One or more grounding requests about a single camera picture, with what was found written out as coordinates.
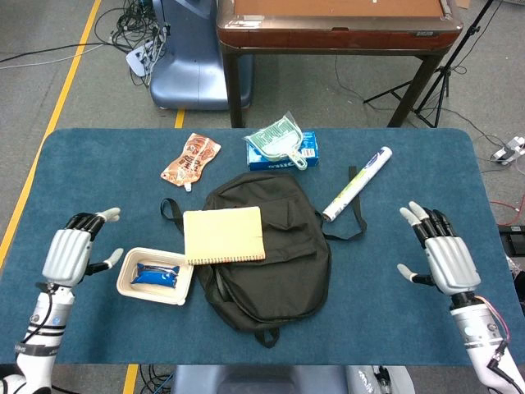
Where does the white power strip with switch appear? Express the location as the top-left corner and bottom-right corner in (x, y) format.
(491, 137), (525, 165)

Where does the cream plastic food tray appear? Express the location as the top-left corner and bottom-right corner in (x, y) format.
(116, 246), (195, 307)

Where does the brown mahjong table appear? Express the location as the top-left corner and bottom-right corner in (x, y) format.
(216, 0), (464, 128)

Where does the white power strip with plugs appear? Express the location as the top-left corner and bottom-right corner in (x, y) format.
(125, 44), (159, 77)

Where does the black box device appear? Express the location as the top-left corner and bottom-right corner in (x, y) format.
(498, 223), (525, 255)

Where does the red floor cable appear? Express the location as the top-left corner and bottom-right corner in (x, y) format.
(490, 199), (525, 225)

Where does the black tripod stand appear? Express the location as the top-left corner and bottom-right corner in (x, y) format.
(363, 0), (497, 128)

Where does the tangle of floor cables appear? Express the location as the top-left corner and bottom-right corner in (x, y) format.
(94, 0), (171, 87)

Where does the grey-blue robot torso base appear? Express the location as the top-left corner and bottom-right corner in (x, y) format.
(170, 364), (415, 394)

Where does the blue snack packet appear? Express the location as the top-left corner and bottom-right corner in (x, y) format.
(130, 262), (181, 289)

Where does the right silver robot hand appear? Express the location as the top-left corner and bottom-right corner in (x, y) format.
(396, 200), (482, 297)

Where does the white rolled film tube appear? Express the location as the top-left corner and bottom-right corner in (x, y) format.
(322, 146), (394, 223)

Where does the orange spouted drink pouch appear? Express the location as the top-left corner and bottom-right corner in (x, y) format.
(159, 132), (221, 193)

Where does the blue table cloth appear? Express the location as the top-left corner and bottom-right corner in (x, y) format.
(0, 127), (525, 366)

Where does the brown spiral notebook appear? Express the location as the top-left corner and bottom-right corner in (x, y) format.
(182, 206), (267, 267)

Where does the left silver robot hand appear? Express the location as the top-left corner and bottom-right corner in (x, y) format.
(42, 207), (124, 288)

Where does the blue Oreo cookie box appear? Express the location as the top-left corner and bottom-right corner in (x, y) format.
(246, 131), (320, 172)

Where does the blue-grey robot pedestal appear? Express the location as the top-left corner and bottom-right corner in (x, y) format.
(149, 0), (253, 111)

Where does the black fabric backpack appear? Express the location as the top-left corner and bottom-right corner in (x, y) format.
(159, 166), (367, 349)

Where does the green dustpan in plastic bag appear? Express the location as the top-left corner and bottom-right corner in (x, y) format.
(243, 110), (308, 172)

